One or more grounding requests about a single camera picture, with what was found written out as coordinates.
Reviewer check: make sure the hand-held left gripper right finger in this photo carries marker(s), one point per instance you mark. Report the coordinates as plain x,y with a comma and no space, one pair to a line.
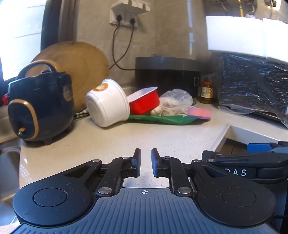
154,164

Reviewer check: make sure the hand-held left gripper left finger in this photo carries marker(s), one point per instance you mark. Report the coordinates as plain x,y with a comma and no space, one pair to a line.
136,163

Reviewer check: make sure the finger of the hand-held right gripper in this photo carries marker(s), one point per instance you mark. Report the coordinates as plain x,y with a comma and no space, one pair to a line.
212,155

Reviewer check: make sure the white plastic bowl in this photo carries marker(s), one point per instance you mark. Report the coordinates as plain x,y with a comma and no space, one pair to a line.
108,105

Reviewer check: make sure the pink and purple sponge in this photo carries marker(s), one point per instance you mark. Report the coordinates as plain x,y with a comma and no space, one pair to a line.
199,113

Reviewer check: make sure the green plastic bag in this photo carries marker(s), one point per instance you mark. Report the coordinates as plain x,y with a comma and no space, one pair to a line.
162,119

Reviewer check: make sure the red plastic bowl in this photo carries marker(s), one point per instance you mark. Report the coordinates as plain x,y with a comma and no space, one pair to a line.
144,103

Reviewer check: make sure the glass sauce jar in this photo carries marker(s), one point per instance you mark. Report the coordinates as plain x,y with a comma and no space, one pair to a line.
207,92

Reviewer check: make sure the clear plastic bag of garlic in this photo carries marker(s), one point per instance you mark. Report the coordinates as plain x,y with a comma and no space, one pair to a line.
176,99

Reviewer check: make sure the checked cloth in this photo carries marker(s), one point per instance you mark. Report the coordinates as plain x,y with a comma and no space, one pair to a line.
81,113

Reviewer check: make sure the black foil wrapped box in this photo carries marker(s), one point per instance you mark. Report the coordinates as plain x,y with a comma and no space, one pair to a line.
252,83

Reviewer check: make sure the dark grey round appliance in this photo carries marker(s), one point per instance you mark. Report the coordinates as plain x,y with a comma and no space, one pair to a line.
166,74

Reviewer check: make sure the round wooden cutting board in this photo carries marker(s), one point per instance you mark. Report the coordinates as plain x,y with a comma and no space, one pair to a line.
87,67

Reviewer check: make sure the dark blue rice cooker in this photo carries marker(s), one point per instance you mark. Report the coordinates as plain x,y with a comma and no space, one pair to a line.
40,101

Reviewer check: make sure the white foam blocks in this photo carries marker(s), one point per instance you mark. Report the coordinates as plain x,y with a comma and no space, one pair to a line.
234,33

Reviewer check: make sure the steel sink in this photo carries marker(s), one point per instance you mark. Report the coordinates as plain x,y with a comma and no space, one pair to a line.
9,164

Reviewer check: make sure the small red object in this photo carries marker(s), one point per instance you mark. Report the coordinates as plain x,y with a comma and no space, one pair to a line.
5,100

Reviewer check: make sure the window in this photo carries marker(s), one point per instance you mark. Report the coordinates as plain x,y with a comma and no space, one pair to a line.
20,38

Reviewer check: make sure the white wall socket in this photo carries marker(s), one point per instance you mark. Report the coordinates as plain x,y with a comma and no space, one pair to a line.
124,20

